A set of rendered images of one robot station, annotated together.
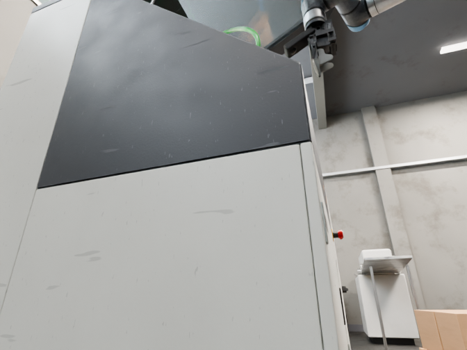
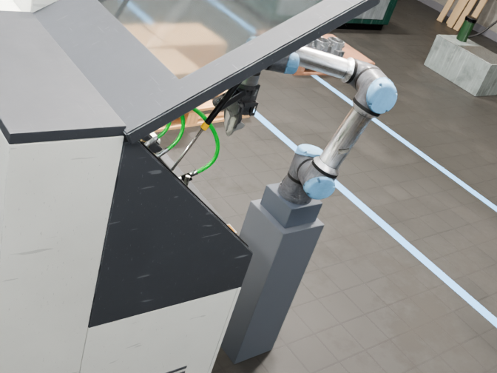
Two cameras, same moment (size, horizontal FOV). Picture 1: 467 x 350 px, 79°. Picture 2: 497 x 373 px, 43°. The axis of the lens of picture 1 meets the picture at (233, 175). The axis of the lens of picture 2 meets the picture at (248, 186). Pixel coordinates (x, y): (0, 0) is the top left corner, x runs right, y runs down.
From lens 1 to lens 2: 2.25 m
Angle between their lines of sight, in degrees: 82
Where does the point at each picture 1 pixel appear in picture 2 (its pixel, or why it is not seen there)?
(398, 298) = not seen: outside the picture
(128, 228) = (157, 331)
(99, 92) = (136, 265)
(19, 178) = (69, 326)
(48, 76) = (77, 247)
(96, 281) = (139, 352)
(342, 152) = not seen: outside the picture
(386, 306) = not seen: outside the picture
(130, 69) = (163, 249)
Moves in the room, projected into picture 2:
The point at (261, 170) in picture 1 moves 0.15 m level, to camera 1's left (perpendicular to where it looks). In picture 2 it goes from (220, 300) to (194, 320)
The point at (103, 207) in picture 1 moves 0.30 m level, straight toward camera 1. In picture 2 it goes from (142, 327) to (229, 356)
